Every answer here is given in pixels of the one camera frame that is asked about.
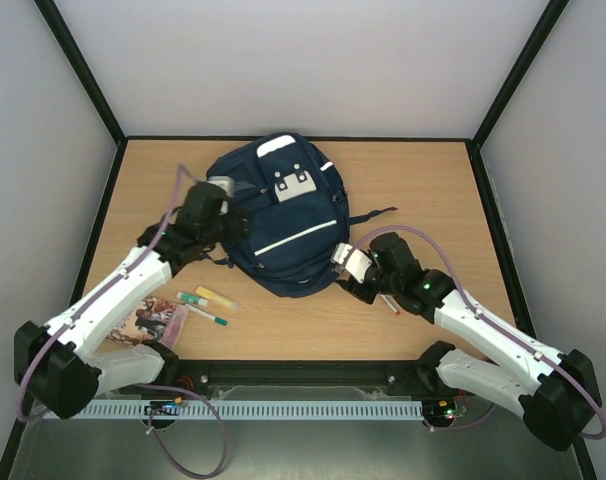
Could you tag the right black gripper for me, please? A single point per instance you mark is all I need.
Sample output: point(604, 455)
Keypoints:
point(358, 288)

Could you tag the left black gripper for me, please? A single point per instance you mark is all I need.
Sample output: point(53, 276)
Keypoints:
point(240, 228)

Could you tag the navy blue school backpack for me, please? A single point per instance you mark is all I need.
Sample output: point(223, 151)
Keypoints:
point(299, 213)

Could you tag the pink illustrated paperback book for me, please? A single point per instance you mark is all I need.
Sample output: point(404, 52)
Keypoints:
point(152, 320)

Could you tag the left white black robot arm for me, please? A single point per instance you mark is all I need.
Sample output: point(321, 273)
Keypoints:
point(58, 363)

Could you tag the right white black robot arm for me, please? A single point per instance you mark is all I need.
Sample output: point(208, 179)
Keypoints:
point(556, 395)

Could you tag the red capped marker pen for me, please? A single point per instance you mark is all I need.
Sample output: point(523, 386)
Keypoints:
point(390, 304)

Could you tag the yellow highlighter pen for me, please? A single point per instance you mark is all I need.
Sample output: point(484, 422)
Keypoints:
point(217, 298)

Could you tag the green white glue stick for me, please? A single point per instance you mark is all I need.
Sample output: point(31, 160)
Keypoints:
point(194, 299)

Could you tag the green capped marker pen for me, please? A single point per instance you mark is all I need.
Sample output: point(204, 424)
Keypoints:
point(216, 319)

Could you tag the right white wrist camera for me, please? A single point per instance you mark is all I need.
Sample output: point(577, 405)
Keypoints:
point(353, 260)

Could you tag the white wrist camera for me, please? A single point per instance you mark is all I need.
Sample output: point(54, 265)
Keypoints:
point(353, 260)
point(226, 184)

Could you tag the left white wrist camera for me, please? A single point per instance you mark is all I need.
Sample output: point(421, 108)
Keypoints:
point(226, 184)

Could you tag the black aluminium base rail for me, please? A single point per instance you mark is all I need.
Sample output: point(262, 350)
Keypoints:
point(395, 378)

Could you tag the black enclosure frame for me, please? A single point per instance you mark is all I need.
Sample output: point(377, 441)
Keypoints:
point(544, 26)

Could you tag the light blue slotted cable duct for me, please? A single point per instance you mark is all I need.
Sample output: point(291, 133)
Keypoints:
point(254, 410)

